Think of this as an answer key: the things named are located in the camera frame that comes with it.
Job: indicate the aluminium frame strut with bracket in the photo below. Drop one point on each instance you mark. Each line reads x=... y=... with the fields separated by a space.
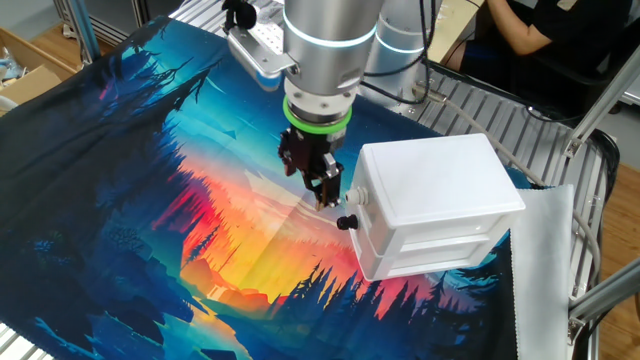
x=600 y=297

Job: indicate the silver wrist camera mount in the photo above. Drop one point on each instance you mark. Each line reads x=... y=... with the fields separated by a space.
x=262 y=60

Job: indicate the colourful forest print cloth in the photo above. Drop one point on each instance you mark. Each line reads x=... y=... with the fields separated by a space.
x=100 y=200

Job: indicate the aluminium frame with blue post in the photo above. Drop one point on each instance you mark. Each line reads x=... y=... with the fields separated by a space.
x=82 y=25

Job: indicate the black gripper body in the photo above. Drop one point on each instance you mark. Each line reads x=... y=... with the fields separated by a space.
x=315 y=145

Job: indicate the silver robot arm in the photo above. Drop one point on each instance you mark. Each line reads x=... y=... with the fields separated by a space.
x=325 y=40

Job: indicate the white plastic drawer cabinet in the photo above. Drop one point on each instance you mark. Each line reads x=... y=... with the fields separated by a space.
x=440 y=175

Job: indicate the plain white cloth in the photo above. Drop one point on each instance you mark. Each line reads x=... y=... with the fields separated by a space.
x=540 y=275

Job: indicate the cardboard box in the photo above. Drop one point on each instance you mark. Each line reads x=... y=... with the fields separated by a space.
x=30 y=82

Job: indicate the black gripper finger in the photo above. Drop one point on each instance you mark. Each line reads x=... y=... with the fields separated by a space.
x=290 y=152
x=329 y=185

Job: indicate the slanted aluminium frame strut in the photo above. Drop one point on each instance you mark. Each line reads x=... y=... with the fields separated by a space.
x=600 y=105

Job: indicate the beige wooden desk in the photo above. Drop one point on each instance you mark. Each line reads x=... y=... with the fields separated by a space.
x=450 y=35

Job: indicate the seated person in black shirt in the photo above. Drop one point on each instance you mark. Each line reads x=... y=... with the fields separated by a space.
x=575 y=25

